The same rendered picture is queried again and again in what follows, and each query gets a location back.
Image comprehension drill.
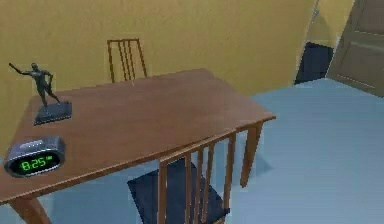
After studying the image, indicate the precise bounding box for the grey digital alarm clock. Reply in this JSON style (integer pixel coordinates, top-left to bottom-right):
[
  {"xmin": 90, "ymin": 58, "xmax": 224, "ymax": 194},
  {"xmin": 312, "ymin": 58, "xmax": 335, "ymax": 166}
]
[{"xmin": 3, "ymin": 135, "xmax": 67, "ymax": 179}]

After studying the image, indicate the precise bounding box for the brown wooden table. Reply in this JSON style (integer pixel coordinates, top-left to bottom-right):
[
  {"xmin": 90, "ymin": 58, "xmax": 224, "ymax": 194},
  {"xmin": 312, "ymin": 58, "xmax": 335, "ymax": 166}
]
[{"xmin": 0, "ymin": 68, "xmax": 277, "ymax": 224}]

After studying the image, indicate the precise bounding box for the dark bronze figure statue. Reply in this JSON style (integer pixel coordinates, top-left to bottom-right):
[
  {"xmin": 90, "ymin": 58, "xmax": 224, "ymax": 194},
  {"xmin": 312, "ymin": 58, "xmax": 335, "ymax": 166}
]
[{"xmin": 8, "ymin": 62, "xmax": 73, "ymax": 127}]

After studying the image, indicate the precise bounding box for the brown wooden room door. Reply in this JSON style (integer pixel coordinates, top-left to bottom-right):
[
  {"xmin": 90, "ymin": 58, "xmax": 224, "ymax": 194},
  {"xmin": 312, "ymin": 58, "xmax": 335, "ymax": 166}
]
[{"xmin": 326, "ymin": 0, "xmax": 384, "ymax": 99}]

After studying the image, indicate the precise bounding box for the wooden chair with dark seat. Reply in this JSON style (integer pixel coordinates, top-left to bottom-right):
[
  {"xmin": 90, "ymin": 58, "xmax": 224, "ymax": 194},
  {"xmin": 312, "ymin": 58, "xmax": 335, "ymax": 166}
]
[
  {"xmin": 106, "ymin": 38, "xmax": 149, "ymax": 84},
  {"xmin": 126, "ymin": 131, "xmax": 238, "ymax": 224}
]

